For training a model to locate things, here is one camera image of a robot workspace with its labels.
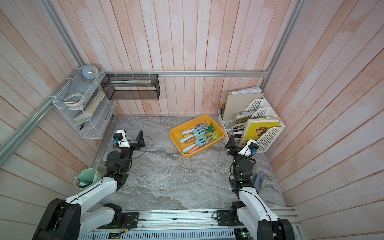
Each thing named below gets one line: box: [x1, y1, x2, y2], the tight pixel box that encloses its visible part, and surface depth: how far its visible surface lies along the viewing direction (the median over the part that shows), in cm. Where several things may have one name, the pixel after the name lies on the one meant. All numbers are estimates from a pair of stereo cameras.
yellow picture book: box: [240, 118, 280, 148], surface depth 84 cm
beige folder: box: [218, 87, 276, 130], surface depth 96 cm
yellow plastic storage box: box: [169, 115, 226, 159], surface depth 106 cm
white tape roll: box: [64, 93, 85, 107], surface depth 75 cm
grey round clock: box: [81, 64, 99, 80], surface depth 84 cm
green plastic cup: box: [74, 168, 103, 190], surface depth 78 cm
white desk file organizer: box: [218, 87, 286, 152], surface depth 94 cm
